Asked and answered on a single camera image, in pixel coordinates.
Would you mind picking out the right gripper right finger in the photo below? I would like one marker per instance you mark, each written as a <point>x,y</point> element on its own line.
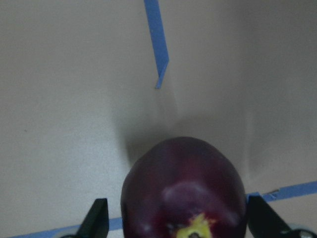
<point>264,222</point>

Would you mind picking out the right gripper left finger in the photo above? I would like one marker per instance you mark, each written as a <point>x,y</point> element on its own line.
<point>96,222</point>

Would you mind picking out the dark red apple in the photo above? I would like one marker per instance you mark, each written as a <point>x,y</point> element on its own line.
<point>183,188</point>

